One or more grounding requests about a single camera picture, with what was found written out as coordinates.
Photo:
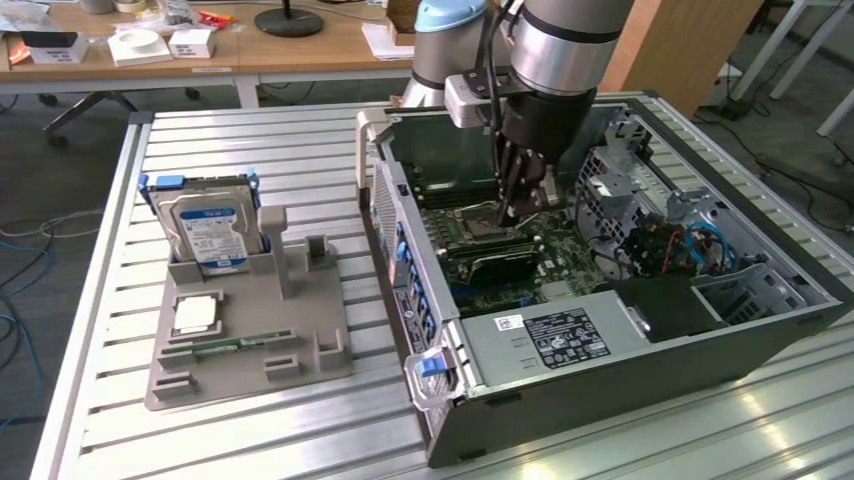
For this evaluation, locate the white metal table frame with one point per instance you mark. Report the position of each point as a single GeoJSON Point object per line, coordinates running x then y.
{"type": "Point", "coordinates": [794, 50]}

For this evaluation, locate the brown cardboard box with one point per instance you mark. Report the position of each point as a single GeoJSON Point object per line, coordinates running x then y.
{"type": "Point", "coordinates": [400, 15]}

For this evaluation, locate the silver CPU chip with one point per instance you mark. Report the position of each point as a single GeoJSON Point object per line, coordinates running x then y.
{"type": "Point", "coordinates": [196, 315]}

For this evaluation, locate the silver drive cage bracket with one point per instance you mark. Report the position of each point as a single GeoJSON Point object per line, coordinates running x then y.
{"type": "Point", "coordinates": [754, 295]}

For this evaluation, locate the white round-hole dispenser box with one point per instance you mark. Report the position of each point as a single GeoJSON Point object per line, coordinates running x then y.
{"type": "Point", "coordinates": [136, 47]}

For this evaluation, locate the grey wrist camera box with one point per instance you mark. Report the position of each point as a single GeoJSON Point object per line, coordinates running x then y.
{"type": "Point", "coordinates": [463, 105]}

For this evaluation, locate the red packet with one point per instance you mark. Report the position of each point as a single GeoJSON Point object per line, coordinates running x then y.
{"type": "Point", "coordinates": [215, 19]}

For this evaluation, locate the green motherboard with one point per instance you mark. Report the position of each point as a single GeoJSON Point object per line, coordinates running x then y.
{"type": "Point", "coordinates": [567, 250]}

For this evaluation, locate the grey plastic parts rack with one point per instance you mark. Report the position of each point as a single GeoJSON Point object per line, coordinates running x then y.
{"type": "Point", "coordinates": [253, 320]}

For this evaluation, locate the hard disk in blue caddy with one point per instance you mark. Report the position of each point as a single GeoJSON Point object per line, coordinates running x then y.
{"type": "Point", "coordinates": [207, 230]}

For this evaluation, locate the black chair base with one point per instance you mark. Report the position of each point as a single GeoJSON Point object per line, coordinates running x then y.
{"type": "Point", "coordinates": [80, 110]}

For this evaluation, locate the blue release latch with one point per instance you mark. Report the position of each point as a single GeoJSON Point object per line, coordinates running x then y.
{"type": "Point", "coordinates": [428, 365]}

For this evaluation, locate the grey power supply unit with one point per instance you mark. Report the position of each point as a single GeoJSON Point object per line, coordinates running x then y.
{"type": "Point", "coordinates": [554, 340]}

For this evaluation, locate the open dark grey PC case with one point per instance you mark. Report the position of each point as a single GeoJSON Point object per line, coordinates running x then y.
{"type": "Point", "coordinates": [600, 400]}

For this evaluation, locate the black graphics card silver bracket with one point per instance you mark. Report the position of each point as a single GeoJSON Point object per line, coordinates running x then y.
{"type": "Point", "coordinates": [503, 267]}

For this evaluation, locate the green RAM stick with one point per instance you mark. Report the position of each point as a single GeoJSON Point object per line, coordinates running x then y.
{"type": "Point", "coordinates": [227, 344]}

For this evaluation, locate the black round lamp base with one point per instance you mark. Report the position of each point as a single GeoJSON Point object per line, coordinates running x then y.
{"type": "Point", "coordinates": [290, 24]}

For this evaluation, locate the small white printed box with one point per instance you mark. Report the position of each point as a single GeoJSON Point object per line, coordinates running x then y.
{"type": "Point", "coordinates": [191, 44]}

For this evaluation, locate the black floor power box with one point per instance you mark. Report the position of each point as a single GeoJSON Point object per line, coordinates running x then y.
{"type": "Point", "coordinates": [734, 110]}

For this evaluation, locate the white box with black lid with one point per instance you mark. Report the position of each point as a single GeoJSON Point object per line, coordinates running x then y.
{"type": "Point", "coordinates": [53, 47]}

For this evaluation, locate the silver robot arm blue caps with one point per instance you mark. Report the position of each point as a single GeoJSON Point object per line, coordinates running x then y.
{"type": "Point", "coordinates": [560, 45]}

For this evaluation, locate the stack of white papers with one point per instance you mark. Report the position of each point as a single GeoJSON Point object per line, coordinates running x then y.
{"type": "Point", "coordinates": [387, 45]}

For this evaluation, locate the perforated metal disk bay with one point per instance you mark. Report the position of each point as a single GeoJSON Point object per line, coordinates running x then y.
{"type": "Point", "coordinates": [614, 200]}

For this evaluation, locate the CPU socket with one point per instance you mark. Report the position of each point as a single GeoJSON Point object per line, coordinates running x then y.
{"type": "Point", "coordinates": [476, 225]}

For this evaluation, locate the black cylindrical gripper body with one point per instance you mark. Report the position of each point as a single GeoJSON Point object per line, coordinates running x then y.
{"type": "Point", "coordinates": [543, 125]}

